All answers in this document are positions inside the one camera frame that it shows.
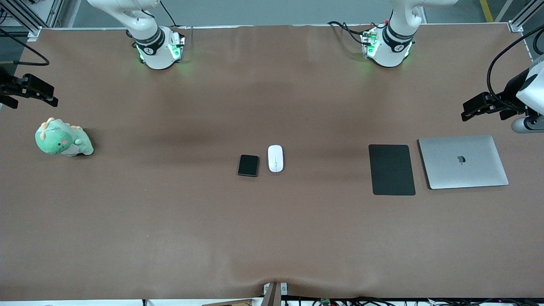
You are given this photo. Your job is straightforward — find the black right base cable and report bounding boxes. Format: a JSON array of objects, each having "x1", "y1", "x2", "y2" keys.
[{"x1": 160, "y1": 0, "x2": 177, "y2": 28}]

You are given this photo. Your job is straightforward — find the silver laptop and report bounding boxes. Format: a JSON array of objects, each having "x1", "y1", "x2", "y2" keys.
[{"x1": 418, "y1": 135, "x2": 510, "y2": 190}]

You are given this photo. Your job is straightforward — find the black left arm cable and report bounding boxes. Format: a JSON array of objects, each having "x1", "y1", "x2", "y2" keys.
[{"x1": 487, "y1": 23, "x2": 544, "y2": 102}]

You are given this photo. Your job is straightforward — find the aluminium frame profile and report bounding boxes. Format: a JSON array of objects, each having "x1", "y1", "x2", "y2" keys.
[
  {"x1": 0, "y1": 0, "x2": 64, "y2": 41},
  {"x1": 508, "y1": 0, "x2": 544, "y2": 33}
]

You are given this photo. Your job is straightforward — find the white computer mouse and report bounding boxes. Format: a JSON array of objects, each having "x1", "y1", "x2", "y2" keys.
[{"x1": 268, "y1": 145, "x2": 284, "y2": 173}]

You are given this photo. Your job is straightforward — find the black mouse pad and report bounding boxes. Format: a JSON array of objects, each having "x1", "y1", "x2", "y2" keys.
[{"x1": 368, "y1": 144, "x2": 416, "y2": 196}]

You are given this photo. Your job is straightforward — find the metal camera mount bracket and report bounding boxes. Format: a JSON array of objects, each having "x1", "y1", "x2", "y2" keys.
[{"x1": 263, "y1": 281, "x2": 289, "y2": 306}]

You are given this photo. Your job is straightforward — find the black left base cables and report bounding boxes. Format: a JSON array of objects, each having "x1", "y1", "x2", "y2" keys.
[{"x1": 327, "y1": 20, "x2": 375, "y2": 44}]

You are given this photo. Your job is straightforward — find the green dinosaur plush toy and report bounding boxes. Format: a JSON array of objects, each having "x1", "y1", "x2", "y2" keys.
[{"x1": 35, "y1": 117, "x2": 94, "y2": 157}]

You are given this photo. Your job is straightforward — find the black cable bundle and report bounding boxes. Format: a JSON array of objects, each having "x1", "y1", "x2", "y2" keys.
[{"x1": 284, "y1": 297, "x2": 544, "y2": 306}]

